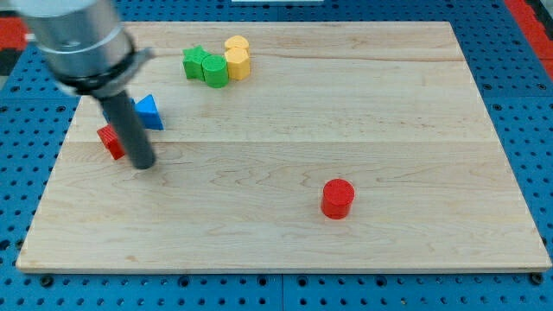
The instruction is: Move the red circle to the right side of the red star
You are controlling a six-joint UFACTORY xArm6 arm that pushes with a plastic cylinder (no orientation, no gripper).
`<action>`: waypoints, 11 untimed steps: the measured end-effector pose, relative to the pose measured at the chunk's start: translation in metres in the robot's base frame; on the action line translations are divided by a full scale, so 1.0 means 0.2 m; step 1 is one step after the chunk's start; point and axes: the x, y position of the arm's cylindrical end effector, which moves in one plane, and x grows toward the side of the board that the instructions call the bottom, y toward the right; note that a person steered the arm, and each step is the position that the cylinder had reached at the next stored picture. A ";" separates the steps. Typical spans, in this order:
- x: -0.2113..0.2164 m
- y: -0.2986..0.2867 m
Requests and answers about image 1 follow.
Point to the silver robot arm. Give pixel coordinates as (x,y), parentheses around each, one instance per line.
(85,44)

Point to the green star block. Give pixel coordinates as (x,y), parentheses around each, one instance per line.
(192,62)

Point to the red star block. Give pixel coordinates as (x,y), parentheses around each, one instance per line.
(109,139)

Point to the light wooden board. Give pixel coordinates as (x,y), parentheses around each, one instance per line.
(391,107)

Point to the red cylinder block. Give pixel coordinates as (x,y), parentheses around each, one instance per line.
(337,198)

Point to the yellow hexagon block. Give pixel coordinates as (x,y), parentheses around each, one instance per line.
(238,63)

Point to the green cylinder block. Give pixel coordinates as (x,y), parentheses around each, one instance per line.
(214,68)

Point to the blue triangle block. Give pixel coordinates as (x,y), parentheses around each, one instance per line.
(148,113)

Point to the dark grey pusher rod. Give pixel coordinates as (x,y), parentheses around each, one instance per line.
(129,128)

